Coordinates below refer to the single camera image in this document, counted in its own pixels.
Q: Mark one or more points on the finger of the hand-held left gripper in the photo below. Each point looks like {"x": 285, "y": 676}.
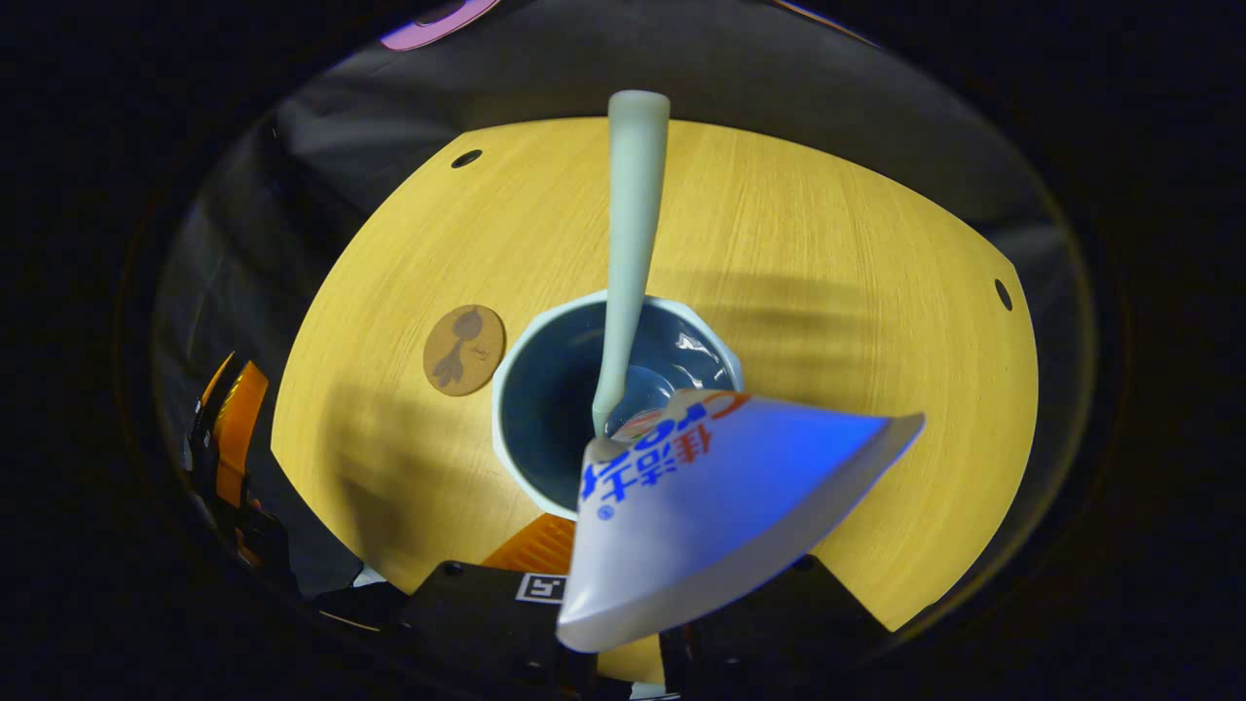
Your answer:
{"x": 216, "y": 380}
{"x": 241, "y": 428}

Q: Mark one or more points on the white toothpaste tube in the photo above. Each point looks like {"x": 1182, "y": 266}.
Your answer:
{"x": 720, "y": 516}

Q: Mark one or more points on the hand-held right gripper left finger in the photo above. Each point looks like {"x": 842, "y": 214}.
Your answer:
{"x": 477, "y": 613}

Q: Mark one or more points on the light blue cup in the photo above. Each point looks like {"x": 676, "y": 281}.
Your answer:
{"x": 545, "y": 409}

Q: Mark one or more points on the round brown coaster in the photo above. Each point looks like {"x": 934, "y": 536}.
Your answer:
{"x": 464, "y": 350}

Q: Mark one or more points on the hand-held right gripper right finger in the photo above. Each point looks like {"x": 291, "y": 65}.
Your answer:
{"x": 779, "y": 633}

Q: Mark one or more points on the black backdrop cloth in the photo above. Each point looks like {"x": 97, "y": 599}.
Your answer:
{"x": 545, "y": 78}

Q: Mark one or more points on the pale toothbrush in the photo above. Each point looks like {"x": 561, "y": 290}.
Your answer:
{"x": 635, "y": 214}

